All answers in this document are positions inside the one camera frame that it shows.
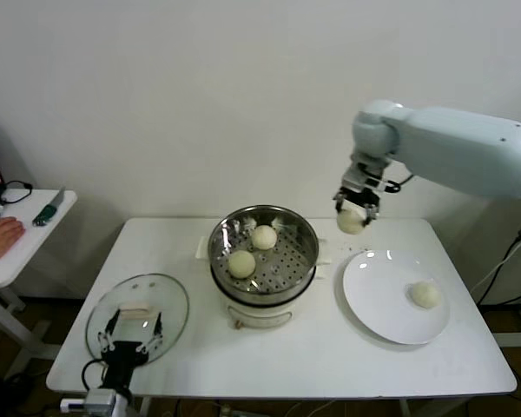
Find white side table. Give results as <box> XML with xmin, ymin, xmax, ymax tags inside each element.
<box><xmin>0</xmin><ymin>189</ymin><xmax>79</xmax><ymax>379</ymax></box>

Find white round plate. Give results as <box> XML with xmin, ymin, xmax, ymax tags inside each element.
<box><xmin>341</xmin><ymin>248</ymin><xmax>452</xmax><ymax>347</ymax></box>

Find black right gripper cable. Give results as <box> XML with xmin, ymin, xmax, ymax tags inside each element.
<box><xmin>381</xmin><ymin>173</ymin><xmax>416</xmax><ymax>192</ymax></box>

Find white wall cable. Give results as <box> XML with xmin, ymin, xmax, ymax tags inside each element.
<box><xmin>468</xmin><ymin>242</ymin><xmax>521</xmax><ymax>296</ymax></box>

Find steel steamer basket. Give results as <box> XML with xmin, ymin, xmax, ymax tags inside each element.
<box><xmin>195</xmin><ymin>204</ymin><xmax>333</xmax><ymax>301</ymax></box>

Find green handled knife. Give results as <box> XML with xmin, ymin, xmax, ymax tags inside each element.
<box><xmin>32</xmin><ymin>187</ymin><xmax>67</xmax><ymax>228</ymax></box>

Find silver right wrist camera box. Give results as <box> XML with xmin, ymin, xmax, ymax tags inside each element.
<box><xmin>341</xmin><ymin>160</ymin><xmax>394</xmax><ymax>195</ymax></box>

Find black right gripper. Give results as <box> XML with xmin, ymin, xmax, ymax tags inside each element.
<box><xmin>332</xmin><ymin>185</ymin><xmax>381</xmax><ymax>228</ymax></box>

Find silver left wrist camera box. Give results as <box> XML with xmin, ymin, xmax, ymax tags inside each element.
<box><xmin>59</xmin><ymin>387</ymin><xmax>118</xmax><ymax>417</ymax></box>

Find white steamed baozi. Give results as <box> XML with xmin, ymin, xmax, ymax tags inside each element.
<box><xmin>250</xmin><ymin>225</ymin><xmax>278</xmax><ymax>252</ymax></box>
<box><xmin>406</xmin><ymin>281</ymin><xmax>442</xmax><ymax>310</ymax></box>
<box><xmin>228</xmin><ymin>250</ymin><xmax>257</xmax><ymax>280</ymax></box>
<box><xmin>336</xmin><ymin>205</ymin><xmax>369</xmax><ymax>236</ymax></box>

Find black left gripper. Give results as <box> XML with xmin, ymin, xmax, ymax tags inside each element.
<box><xmin>96</xmin><ymin>311</ymin><xmax>165</xmax><ymax>390</ymax></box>

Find thin black looped cable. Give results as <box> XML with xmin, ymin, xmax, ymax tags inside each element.
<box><xmin>0</xmin><ymin>180</ymin><xmax>35</xmax><ymax>206</ymax></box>

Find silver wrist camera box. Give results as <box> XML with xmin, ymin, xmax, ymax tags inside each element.
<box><xmin>59</xmin><ymin>387</ymin><xmax>118</xmax><ymax>417</ymax></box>
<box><xmin>341</xmin><ymin>160</ymin><xmax>394</xmax><ymax>195</ymax></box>

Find white floor frame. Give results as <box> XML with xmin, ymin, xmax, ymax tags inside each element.
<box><xmin>481</xmin><ymin>303</ymin><xmax>521</xmax><ymax>348</ymax></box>

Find round glass pot lid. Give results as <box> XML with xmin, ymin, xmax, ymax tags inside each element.
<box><xmin>85</xmin><ymin>273</ymin><xmax>190</xmax><ymax>369</ymax></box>

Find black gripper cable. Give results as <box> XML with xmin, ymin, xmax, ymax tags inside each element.
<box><xmin>81</xmin><ymin>359</ymin><xmax>109</xmax><ymax>390</ymax></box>
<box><xmin>381</xmin><ymin>173</ymin><xmax>416</xmax><ymax>192</ymax></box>

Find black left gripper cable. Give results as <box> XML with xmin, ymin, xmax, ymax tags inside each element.
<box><xmin>81</xmin><ymin>359</ymin><xmax>109</xmax><ymax>390</ymax></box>

